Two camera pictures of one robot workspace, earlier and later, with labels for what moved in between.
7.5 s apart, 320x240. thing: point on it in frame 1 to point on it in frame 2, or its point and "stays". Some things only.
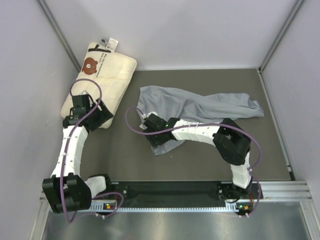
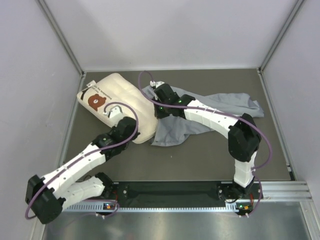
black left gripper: x=104 y=115 to x=134 y=133
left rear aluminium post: x=60 y=34 stays
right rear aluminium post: x=286 y=23 stays
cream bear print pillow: x=104 y=73 to x=116 y=88
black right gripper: x=154 y=142 to x=158 y=114
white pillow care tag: x=110 y=44 to x=91 y=84
